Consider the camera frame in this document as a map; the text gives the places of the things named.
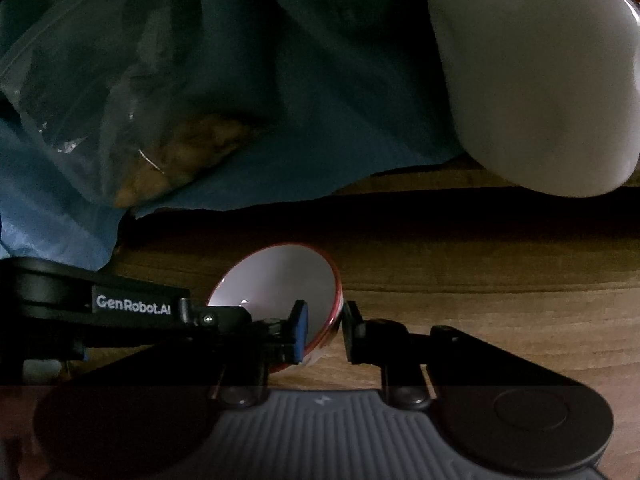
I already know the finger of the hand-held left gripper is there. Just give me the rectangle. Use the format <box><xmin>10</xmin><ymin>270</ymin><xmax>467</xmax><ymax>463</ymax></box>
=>
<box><xmin>179</xmin><ymin>299</ymin><xmax>254</xmax><ymax>339</ymax></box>

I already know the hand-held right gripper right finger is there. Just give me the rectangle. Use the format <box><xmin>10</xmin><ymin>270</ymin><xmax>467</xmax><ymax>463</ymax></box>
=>
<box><xmin>342</xmin><ymin>300</ymin><xmax>597</xmax><ymax>411</ymax></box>

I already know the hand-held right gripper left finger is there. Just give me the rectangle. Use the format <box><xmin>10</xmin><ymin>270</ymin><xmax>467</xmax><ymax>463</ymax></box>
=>
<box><xmin>47</xmin><ymin>300</ymin><xmax>308</xmax><ymax>409</ymax></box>

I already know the large white bowl red rim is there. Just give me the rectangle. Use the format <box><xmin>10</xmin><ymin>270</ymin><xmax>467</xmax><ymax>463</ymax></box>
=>
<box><xmin>206</xmin><ymin>243</ymin><xmax>345</xmax><ymax>373</ymax></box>

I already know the clear plastic bag of nuts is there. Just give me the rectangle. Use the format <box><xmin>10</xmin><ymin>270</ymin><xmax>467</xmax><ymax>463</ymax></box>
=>
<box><xmin>0</xmin><ymin>10</ymin><xmax>271</xmax><ymax>211</ymax></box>

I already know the blue cloth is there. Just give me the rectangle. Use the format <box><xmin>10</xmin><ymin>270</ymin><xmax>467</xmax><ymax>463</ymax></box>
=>
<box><xmin>0</xmin><ymin>0</ymin><xmax>481</xmax><ymax>271</ymax></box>

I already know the white plastic jug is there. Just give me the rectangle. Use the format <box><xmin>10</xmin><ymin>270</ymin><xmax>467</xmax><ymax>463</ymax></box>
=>
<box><xmin>427</xmin><ymin>0</ymin><xmax>640</xmax><ymax>198</ymax></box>

